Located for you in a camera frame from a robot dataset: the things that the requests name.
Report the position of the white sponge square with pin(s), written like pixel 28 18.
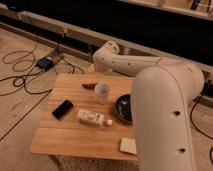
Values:
pixel 128 145

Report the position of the black eraser block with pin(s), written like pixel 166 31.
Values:
pixel 62 109

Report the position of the dark round bowl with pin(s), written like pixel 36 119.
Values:
pixel 123 108

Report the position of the small brown object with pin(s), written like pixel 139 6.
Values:
pixel 89 86

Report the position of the wooden table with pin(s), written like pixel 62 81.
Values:
pixel 68 136

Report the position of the blue black power box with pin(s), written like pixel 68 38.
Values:
pixel 45 63

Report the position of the white paper cup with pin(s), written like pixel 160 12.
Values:
pixel 102 91

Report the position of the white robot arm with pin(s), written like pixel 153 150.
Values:
pixel 160 93

